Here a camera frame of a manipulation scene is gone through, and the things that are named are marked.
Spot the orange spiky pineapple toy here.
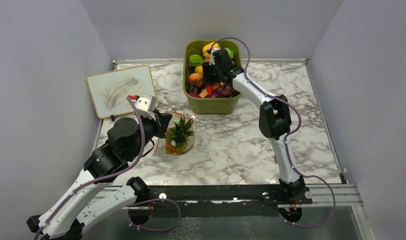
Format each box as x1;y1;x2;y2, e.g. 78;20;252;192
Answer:
165;117;195;155

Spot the clear zip bag orange zipper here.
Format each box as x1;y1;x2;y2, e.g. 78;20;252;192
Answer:
153;111;197;160

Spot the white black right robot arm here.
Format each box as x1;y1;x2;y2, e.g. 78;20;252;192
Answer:
202;46;306;204

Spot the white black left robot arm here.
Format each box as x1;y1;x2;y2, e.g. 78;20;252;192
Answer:
26;109;172;240

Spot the green broccoli toy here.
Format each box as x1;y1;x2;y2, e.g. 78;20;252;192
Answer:
224;47;235;61

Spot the orange carrot toy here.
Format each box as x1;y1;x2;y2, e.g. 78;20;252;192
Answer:
205;83;213;96

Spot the yellow lemon toy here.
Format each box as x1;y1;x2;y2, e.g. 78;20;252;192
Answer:
194;65;204;76

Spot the purple eggplant toy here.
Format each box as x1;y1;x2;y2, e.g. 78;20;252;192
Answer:
209;91;225;98

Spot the yellow bell pepper toy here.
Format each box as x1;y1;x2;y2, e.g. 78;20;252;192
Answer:
202;42;221;58

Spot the peach toy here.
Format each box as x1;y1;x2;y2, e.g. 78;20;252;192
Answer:
188;72;203;88

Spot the green pepper toy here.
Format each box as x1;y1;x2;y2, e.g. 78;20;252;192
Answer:
188;54;205;68

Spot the dark plum toy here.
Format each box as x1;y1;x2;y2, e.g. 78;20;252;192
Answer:
187;85;199;94

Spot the green plastic bin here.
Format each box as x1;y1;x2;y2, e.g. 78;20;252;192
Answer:
182;40;242;115

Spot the magenta sweet potato toy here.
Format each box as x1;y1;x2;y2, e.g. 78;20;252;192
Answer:
188;92;200;98

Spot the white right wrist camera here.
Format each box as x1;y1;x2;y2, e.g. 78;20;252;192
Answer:
209;46;221;66

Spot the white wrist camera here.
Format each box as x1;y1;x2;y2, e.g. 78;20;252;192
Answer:
209;46;221;66
134;93;157;120

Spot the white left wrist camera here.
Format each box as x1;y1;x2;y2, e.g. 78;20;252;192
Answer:
134;93;157;120

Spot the small whiteboard with wooden frame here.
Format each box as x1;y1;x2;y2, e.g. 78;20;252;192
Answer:
85;64;157;119

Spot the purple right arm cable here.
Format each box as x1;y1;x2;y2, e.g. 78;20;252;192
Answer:
209;37;337;229

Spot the black metal base rail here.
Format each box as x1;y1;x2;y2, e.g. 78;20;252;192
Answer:
128;184;313;220

